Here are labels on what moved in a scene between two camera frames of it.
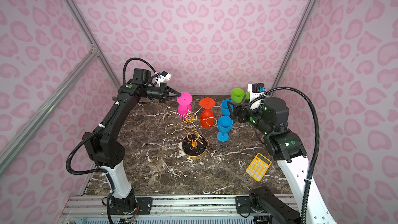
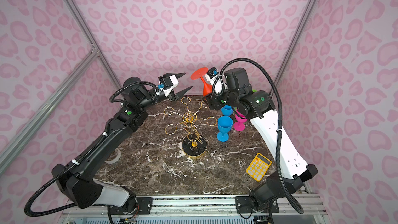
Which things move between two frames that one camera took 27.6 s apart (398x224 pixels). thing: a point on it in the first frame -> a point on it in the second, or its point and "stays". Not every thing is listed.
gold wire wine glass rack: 193,144 stays
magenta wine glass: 184,101 -> 239,125
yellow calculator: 259,167 stays
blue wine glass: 225,110 stays
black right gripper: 244,110 -> 213,101
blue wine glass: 225,124 stays
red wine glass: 207,116 -> 200,73
